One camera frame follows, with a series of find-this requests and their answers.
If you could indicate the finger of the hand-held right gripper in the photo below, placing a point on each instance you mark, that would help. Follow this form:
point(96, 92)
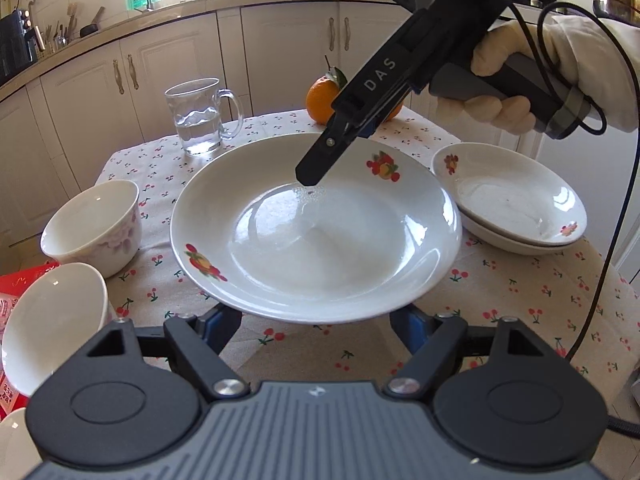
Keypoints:
point(322, 155)
point(371, 128)

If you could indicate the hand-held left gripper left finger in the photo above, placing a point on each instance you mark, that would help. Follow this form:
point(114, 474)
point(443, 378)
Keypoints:
point(215, 330)

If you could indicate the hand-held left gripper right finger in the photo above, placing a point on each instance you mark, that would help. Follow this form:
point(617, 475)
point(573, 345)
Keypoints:
point(412, 330)

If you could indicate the large white fruit-print plate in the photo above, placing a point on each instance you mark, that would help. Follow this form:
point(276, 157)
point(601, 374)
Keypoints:
point(300, 260)

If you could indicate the white floral bowl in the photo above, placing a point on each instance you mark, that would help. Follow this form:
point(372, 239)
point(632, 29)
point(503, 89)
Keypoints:
point(90, 220)
point(50, 320)

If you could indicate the white ceramic bowl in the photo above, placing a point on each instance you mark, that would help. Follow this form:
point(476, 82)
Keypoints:
point(10, 445)

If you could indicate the person's right hand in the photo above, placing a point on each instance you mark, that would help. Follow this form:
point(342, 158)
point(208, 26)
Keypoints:
point(590, 60)

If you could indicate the bumpy orange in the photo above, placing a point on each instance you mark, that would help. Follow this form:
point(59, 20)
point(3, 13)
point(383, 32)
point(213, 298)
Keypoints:
point(395, 111)

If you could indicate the orange with leaf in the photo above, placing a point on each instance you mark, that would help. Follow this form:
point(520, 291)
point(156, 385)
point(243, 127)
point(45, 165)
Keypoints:
point(320, 102)

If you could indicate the cherry-print tablecloth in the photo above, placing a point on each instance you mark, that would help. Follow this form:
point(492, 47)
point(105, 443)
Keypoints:
point(500, 300)

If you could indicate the glass mug with water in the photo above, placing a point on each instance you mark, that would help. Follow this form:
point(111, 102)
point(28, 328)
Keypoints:
point(197, 125)

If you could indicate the red printed carton box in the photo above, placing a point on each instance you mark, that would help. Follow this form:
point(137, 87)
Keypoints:
point(20, 280)

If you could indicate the small black pot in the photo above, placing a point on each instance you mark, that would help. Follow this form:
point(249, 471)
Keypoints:
point(89, 30)

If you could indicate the utensil holder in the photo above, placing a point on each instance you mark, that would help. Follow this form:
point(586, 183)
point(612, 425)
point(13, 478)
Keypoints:
point(60, 42)

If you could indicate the black air fryer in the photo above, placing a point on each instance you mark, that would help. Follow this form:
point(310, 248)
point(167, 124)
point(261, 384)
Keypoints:
point(15, 40)

